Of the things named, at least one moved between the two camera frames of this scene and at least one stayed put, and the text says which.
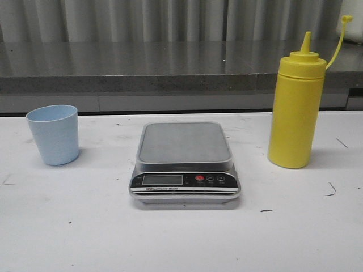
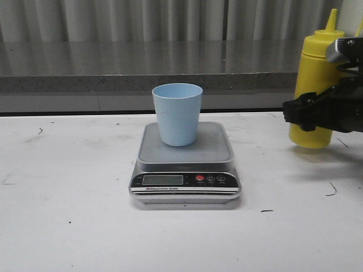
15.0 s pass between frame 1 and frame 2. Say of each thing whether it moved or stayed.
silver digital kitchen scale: stayed
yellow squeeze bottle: moved
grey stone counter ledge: stayed
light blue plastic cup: moved
